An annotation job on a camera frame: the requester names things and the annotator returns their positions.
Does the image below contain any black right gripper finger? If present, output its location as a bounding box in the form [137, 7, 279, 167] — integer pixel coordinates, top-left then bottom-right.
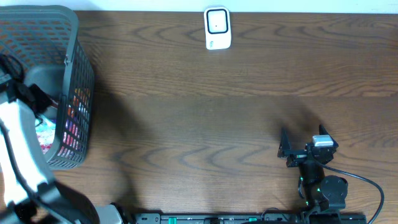
[318, 124, 333, 140]
[277, 128, 291, 158]

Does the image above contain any orange white snack packet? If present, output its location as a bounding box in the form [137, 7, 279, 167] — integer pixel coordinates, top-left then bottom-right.
[67, 88, 91, 120]

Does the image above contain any red purple snack bag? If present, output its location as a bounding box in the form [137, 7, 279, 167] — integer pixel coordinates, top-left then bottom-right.
[35, 116, 56, 154]

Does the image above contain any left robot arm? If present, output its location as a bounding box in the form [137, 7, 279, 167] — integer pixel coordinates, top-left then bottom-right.
[1, 55, 135, 223]

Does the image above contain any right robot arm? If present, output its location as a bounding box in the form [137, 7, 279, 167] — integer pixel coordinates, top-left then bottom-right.
[277, 125, 348, 223]

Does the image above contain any grey plastic mesh basket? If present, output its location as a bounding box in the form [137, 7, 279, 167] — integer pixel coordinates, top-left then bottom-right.
[1, 6, 95, 170]

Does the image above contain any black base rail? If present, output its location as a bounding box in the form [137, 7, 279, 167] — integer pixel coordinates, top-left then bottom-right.
[133, 212, 366, 224]

